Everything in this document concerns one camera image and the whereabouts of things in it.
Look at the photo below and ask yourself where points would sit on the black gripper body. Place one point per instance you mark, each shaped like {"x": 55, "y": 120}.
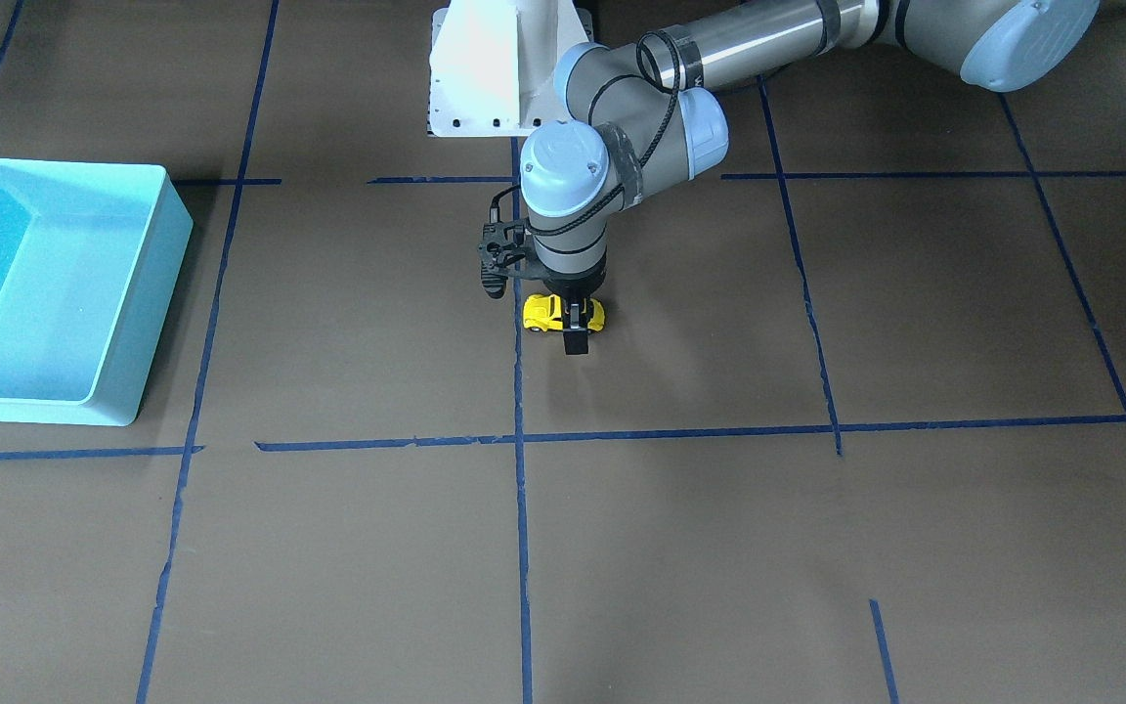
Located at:
{"x": 571, "y": 285}

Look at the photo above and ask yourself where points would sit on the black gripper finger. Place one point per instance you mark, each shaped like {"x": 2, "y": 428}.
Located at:
{"x": 575, "y": 326}

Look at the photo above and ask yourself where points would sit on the yellow beetle toy car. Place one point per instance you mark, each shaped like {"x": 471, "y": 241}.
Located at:
{"x": 544, "y": 313}

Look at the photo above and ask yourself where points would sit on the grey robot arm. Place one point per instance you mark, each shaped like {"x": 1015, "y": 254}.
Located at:
{"x": 644, "y": 118}

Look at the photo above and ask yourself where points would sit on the light blue plastic bin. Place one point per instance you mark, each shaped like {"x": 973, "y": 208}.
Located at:
{"x": 89, "y": 258}

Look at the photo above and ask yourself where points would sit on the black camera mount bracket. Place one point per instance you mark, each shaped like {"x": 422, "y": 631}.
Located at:
{"x": 503, "y": 244}

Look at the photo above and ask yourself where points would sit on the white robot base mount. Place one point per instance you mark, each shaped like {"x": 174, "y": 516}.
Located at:
{"x": 492, "y": 65}

